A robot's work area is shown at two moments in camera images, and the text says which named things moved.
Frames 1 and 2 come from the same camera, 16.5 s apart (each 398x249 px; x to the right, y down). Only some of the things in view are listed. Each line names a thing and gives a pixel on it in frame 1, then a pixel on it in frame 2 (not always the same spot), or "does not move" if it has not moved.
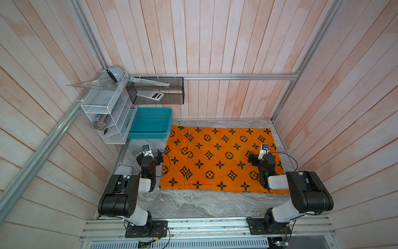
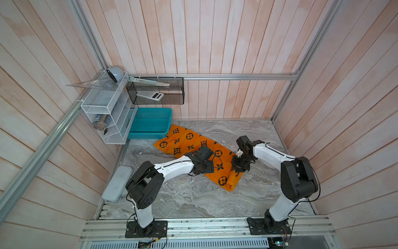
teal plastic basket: [151, 123] does not move
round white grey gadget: [116, 73] does not move
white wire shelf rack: [110, 108] does not move
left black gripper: [158, 159] to [210, 169]
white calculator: [154, 95] does not move
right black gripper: [255, 158] to [235, 165]
